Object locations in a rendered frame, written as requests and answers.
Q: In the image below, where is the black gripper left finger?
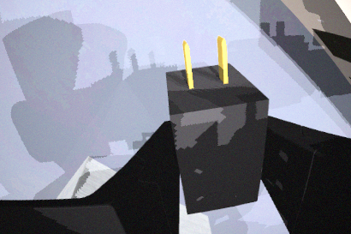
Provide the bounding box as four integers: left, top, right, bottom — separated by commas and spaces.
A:
0, 120, 180, 234

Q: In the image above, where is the black two-prong plug charger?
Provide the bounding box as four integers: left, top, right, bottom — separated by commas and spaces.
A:
165, 36, 269, 215

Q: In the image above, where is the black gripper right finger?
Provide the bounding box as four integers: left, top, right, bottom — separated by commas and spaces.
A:
261, 115, 351, 234

